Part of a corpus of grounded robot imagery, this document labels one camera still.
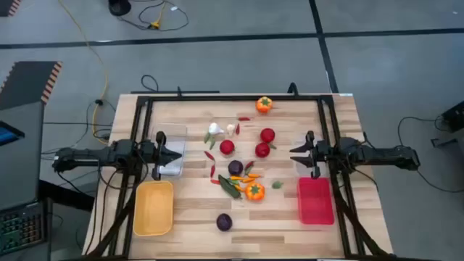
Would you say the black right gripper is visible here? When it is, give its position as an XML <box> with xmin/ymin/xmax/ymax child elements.
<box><xmin>289</xmin><ymin>130</ymin><xmax>339</xmax><ymax>180</ymax></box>

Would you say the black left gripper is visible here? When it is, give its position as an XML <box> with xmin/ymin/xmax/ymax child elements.
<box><xmin>139</xmin><ymin>130</ymin><xmax>183</xmax><ymax>181</ymax></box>

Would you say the red tomato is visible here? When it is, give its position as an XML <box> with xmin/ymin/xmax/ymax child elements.
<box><xmin>254</xmin><ymin>142</ymin><xmax>271</xmax><ymax>159</ymax></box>
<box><xmin>219</xmin><ymin>139</ymin><xmax>236</xmax><ymax>156</ymax></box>
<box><xmin>260</xmin><ymin>127</ymin><xmax>276</xmax><ymax>144</ymax></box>

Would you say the large white garlic bulb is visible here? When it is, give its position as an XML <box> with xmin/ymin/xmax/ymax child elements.
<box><xmin>207</xmin><ymin>122</ymin><xmax>225</xmax><ymax>136</ymax></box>

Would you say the orange bell pepper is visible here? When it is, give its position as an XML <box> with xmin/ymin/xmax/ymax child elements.
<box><xmin>244</xmin><ymin>181</ymin><xmax>266</xmax><ymax>202</ymax></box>
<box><xmin>254</xmin><ymin>96</ymin><xmax>274</xmax><ymax>115</ymax></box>

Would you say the red plastic basket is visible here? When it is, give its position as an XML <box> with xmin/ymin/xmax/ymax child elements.
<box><xmin>296</xmin><ymin>176</ymin><xmax>336</xmax><ymax>225</ymax></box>

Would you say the yellow plastic basket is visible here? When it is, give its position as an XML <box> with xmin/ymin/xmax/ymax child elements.
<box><xmin>132</xmin><ymin>180</ymin><xmax>175</xmax><ymax>237</ymax></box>

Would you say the black flat strip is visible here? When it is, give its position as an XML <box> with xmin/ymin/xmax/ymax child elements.
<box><xmin>130</xmin><ymin>90</ymin><xmax>221</xmax><ymax>95</ymax></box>

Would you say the large dark green pepper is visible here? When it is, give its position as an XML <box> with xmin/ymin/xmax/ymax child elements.
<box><xmin>217</xmin><ymin>174</ymin><xmax>243</xmax><ymax>200</ymax></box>

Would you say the dark purple round fruit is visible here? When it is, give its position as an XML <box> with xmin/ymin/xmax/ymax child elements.
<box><xmin>216</xmin><ymin>212</ymin><xmax>233</xmax><ymax>232</ymax></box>

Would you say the yellow power plug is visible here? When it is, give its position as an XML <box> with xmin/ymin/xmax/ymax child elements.
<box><xmin>149</xmin><ymin>0</ymin><xmax>168</xmax><ymax>30</ymax></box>

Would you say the black equipment box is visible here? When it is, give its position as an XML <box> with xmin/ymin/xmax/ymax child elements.
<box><xmin>440</xmin><ymin>100</ymin><xmax>464</xmax><ymax>133</ymax></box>

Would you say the black round stand base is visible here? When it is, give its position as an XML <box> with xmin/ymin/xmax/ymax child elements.
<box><xmin>107</xmin><ymin>0</ymin><xmax>132</xmax><ymax>17</ymax></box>

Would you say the black mat orange striped edge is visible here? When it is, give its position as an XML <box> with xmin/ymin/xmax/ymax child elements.
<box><xmin>0</xmin><ymin>0</ymin><xmax>22</xmax><ymax>17</ymax></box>
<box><xmin>0</xmin><ymin>60</ymin><xmax>63</xmax><ymax>110</ymax></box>

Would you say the dark display screen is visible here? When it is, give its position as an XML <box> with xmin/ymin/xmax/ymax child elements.
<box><xmin>0</xmin><ymin>121</ymin><xmax>25</xmax><ymax>147</ymax></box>

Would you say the backlit keyboard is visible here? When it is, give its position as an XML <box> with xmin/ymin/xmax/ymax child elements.
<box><xmin>0</xmin><ymin>202</ymin><xmax>48</xmax><ymax>254</ymax></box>

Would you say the black cable loop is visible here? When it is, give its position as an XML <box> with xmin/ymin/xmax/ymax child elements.
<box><xmin>140</xmin><ymin>74</ymin><xmax>160</xmax><ymax>94</ymax></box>

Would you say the black aluminium table frame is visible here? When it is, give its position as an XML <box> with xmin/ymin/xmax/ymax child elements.
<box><xmin>82</xmin><ymin>92</ymin><xmax>396</xmax><ymax>261</ymax></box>

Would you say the black power cable with plug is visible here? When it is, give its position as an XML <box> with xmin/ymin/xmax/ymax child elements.
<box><xmin>85</xmin><ymin>98</ymin><xmax>117</xmax><ymax>142</ymax></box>

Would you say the long black floor cable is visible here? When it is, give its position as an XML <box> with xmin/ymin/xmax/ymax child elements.
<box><xmin>397</xmin><ymin>115</ymin><xmax>464</xmax><ymax>193</ymax></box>

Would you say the yellow floor cable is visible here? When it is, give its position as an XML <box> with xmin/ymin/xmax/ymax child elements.
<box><xmin>57</xmin><ymin>0</ymin><xmax>109</xmax><ymax>137</ymax></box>

